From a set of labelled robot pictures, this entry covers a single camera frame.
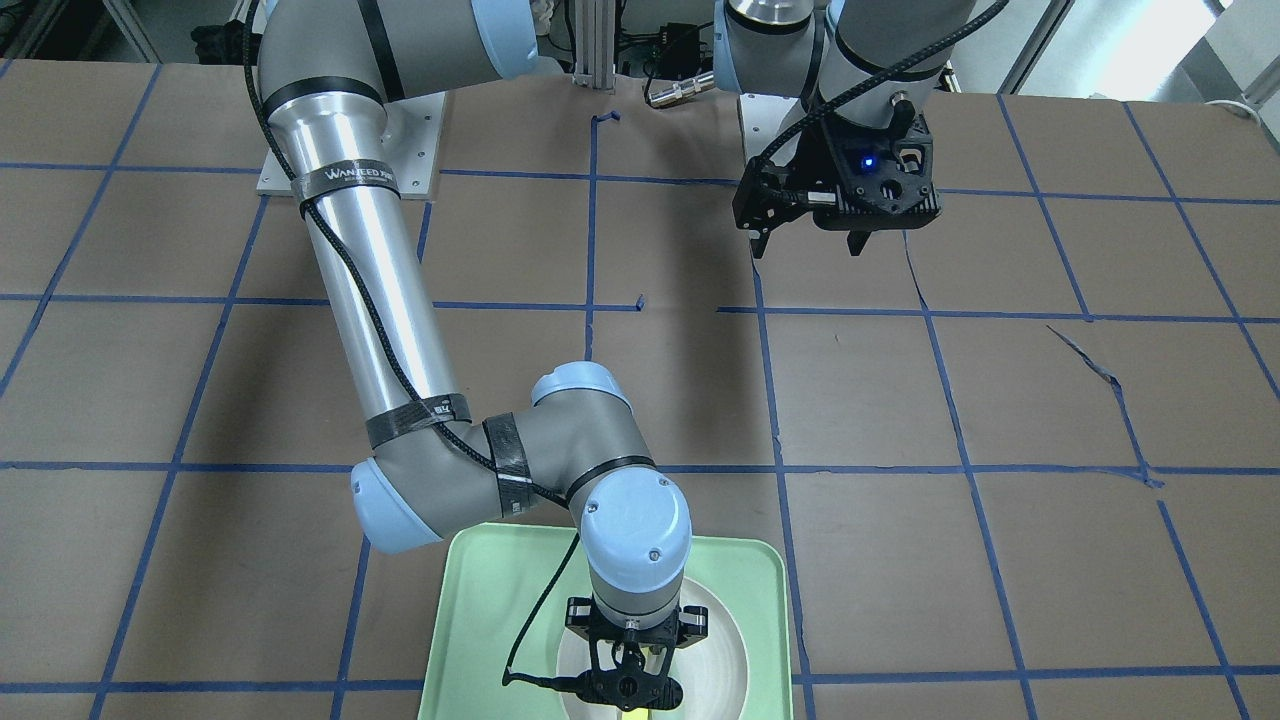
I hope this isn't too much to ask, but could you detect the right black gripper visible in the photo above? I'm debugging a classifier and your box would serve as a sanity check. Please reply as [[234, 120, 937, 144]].
[[563, 597, 709, 711]]

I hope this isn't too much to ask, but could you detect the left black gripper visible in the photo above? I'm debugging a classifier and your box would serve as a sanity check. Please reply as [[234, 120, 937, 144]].
[[732, 99, 942, 260]]

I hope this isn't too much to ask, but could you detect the white round plate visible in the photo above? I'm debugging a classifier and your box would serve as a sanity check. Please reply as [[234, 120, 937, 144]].
[[556, 575, 749, 719]]

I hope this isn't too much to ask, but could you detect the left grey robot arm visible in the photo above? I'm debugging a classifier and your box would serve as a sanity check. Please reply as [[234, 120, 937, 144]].
[[713, 1, 1004, 259]]

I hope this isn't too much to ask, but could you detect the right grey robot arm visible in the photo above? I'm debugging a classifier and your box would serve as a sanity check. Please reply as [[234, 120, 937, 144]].
[[244, 1, 709, 711]]

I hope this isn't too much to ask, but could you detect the light green tray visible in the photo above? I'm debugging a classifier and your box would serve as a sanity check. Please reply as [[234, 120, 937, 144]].
[[419, 523, 794, 719]]

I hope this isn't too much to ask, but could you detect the black power adapter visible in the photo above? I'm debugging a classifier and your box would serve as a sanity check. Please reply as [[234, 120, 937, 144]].
[[655, 22, 701, 65]]

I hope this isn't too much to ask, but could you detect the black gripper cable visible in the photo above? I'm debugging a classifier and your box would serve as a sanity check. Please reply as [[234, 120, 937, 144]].
[[500, 530, 602, 696]]

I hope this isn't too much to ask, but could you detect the aluminium frame post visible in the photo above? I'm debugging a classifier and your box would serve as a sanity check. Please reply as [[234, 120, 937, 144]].
[[572, 0, 620, 94]]

